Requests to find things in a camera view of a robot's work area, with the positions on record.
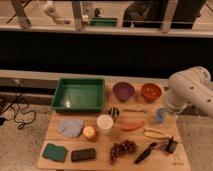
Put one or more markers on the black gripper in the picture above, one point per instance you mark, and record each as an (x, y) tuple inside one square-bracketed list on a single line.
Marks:
[(171, 147)]

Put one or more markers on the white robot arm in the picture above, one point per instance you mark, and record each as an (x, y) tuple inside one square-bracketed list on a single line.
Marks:
[(189, 86)]

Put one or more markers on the orange bowl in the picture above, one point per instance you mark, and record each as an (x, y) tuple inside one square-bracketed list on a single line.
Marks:
[(151, 92)]

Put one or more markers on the purple bowl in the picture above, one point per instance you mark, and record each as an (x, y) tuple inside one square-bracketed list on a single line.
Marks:
[(123, 91)]

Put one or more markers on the banana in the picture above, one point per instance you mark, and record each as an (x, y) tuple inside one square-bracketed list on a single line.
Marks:
[(155, 133)]

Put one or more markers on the blue cup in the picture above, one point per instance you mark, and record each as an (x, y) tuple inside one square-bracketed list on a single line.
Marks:
[(160, 115)]

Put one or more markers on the bunch of grapes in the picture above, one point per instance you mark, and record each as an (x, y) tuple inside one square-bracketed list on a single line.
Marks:
[(121, 149)]

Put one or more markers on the orange carrot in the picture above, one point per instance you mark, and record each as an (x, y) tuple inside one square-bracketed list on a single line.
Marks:
[(132, 127)]

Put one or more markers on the metal spoon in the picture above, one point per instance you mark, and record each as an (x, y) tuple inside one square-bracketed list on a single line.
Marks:
[(134, 110)]

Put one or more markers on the white cup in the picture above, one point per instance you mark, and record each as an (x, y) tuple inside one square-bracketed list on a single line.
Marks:
[(105, 123)]

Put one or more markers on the red apple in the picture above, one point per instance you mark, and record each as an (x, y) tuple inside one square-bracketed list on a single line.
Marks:
[(90, 133)]

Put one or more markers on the black sponge block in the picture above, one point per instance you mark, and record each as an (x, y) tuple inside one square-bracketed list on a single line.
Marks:
[(85, 154)]

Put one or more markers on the blue cloth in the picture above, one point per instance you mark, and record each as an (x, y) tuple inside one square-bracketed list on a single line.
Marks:
[(71, 128)]

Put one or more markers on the green plastic tray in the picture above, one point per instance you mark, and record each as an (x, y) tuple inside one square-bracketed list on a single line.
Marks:
[(79, 95)]

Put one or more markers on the green sponge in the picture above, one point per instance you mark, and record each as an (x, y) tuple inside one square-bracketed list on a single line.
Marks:
[(54, 152)]

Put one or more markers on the green bin in background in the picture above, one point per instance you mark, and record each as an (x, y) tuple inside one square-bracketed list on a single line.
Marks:
[(106, 22)]

